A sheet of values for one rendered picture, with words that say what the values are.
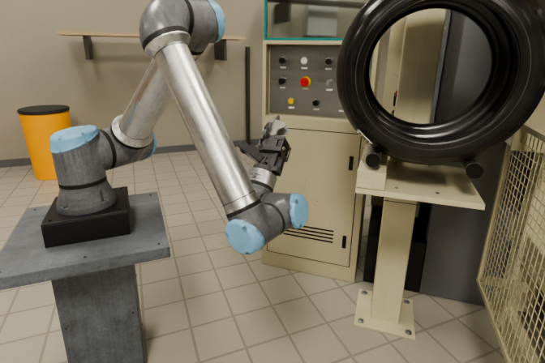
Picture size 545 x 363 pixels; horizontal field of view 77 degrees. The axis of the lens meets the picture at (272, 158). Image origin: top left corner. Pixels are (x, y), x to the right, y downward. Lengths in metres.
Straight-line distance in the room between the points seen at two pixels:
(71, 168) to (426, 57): 1.29
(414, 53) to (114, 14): 3.42
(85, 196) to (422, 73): 1.27
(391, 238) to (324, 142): 0.55
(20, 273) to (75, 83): 3.24
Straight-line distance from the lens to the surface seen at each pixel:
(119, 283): 1.42
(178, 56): 0.86
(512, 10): 1.09
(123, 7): 4.30
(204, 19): 0.98
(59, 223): 1.32
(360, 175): 1.13
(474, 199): 1.20
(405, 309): 1.97
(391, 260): 1.68
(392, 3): 1.06
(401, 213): 1.57
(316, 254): 2.01
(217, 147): 0.80
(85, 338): 1.56
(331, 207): 1.86
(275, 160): 1.03
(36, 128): 3.81
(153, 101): 1.17
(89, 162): 1.30
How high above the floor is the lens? 1.22
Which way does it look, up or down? 17 degrees down
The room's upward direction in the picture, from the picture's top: 1 degrees clockwise
